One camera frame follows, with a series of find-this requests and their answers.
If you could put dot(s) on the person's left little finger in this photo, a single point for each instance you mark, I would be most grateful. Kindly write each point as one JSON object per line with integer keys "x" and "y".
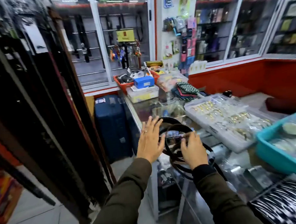
{"x": 141, "y": 137}

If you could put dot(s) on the white hang tag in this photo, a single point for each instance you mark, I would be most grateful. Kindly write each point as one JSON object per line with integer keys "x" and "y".
{"x": 35, "y": 37}

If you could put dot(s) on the person's left thumb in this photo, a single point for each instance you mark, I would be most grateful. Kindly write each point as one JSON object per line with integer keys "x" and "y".
{"x": 162, "y": 142}

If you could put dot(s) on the small black object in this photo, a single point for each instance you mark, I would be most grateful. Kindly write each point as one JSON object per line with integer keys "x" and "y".
{"x": 227, "y": 93}

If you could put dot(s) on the glass display counter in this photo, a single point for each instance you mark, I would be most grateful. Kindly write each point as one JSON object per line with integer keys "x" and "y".
{"x": 147, "y": 108}

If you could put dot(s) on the clear plastic container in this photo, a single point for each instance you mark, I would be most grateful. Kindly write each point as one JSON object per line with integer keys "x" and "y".
{"x": 170, "y": 81}

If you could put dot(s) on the black white patterned packets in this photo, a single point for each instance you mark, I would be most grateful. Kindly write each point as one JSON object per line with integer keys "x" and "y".
{"x": 286, "y": 204}

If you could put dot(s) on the black leather belt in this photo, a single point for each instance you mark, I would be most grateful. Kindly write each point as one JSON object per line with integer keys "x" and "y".
{"x": 172, "y": 129}

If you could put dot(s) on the yellow flat box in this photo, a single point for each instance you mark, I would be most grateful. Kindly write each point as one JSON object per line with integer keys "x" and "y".
{"x": 154, "y": 64}

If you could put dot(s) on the row of white packets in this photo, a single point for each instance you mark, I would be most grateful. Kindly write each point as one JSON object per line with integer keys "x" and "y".
{"x": 197, "y": 67}

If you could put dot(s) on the yellow sign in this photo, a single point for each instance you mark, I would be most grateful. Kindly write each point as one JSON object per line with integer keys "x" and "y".
{"x": 125, "y": 35}

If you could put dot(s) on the person's left middle finger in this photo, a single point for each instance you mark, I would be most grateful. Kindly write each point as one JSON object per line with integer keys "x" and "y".
{"x": 153, "y": 125}

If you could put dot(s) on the blue hard suitcase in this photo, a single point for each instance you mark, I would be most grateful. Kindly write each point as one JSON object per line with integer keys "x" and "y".
{"x": 111, "y": 128}

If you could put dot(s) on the orange cardboard box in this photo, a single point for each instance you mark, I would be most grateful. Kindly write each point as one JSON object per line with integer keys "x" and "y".
{"x": 5, "y": 199}

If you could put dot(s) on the glass cabinet with belts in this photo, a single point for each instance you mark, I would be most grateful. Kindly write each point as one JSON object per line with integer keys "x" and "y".
{"x": 88, "y": 44}

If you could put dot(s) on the white plastic storage box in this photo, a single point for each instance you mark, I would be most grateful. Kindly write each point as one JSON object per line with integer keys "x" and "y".
{"x": 143, "y": 94}

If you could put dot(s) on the person's left forearm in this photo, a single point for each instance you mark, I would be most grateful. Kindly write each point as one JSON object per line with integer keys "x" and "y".
{"x": 123, "y": 199}

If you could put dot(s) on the wall display of small packets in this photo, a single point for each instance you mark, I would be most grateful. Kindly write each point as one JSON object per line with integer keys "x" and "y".
{"x": 180, "y": 33}

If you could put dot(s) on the glass cabinet of boxed perfumes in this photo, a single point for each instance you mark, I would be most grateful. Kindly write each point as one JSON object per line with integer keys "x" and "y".
{"x": 215, "y": 24}

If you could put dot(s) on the teal plastic tray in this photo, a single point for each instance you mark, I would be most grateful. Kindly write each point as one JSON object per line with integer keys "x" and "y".
{"x": 273, "y": 155}

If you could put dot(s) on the clear tray of gold watches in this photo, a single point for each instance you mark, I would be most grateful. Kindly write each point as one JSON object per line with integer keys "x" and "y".
{"x": 220, "y": 116}

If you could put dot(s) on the person's right hand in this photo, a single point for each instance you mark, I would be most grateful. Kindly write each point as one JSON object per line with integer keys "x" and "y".
{"x": 195, "y": 154}

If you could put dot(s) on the blue cardboard box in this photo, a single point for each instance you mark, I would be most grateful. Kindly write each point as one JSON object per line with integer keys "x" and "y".
{"x": 144, "y": 82}

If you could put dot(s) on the stack of folded patterned cloths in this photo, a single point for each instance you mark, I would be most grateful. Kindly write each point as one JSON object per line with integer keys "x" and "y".
{"x": 186, "y": 89}

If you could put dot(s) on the person's right forearm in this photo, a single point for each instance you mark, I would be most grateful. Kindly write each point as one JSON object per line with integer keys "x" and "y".
{"x": 218, "y": 198}

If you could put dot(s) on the person's left hand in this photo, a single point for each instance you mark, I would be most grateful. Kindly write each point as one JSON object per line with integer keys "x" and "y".
{"x": 149, "y": 146}

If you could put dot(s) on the rack of hanging dark belts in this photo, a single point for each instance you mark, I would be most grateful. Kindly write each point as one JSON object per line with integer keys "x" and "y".
{"x": 38, "y": 122}

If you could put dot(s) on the person's right thumb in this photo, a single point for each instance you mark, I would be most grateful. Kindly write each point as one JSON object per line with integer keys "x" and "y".
{"x": 184, "y": 148}

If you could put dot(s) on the red plastic basket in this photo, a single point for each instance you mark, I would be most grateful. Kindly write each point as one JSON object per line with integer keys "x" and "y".
{"x": 121, "y": 86}

